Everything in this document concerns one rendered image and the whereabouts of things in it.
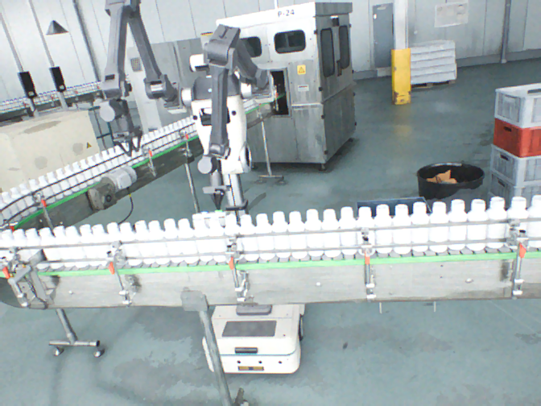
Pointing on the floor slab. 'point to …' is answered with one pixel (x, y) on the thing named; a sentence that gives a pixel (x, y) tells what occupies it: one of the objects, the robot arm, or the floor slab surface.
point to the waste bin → (469, 191)
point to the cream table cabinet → (44, 147)
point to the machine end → (303, 80)
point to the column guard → (401, 76)
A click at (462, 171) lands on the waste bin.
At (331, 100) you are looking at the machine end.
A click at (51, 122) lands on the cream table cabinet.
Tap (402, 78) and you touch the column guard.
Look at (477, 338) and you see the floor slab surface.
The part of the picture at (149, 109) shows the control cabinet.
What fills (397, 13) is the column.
